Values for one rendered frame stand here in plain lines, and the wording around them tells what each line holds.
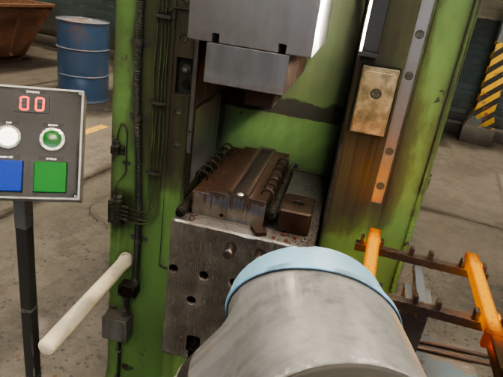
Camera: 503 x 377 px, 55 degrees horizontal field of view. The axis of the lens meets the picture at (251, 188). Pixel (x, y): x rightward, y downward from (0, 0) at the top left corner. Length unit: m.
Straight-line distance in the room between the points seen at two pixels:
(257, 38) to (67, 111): 0.51
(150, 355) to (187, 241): 0.67
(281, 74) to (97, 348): 1.51
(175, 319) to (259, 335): 1.17
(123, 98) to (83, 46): 4.30
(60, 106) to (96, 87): 4.55
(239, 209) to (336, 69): 0.61
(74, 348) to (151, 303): 0.64
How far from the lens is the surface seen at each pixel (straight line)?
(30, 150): 1.29
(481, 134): 6.77
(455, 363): 1.39
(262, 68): 1.16
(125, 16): 1.41
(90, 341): 2.29
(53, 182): 1.26
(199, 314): 1.40
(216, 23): 1.18
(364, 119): 1.28
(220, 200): 1.28
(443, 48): 1.30
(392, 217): 1.40
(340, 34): 1.61
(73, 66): 5.79
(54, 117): 1.30
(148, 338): 1.81
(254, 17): 1.15
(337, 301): 0.28
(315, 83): 1.63
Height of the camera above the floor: 1.50
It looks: 23 degrees down
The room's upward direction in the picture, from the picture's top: 8 degrees clockwise
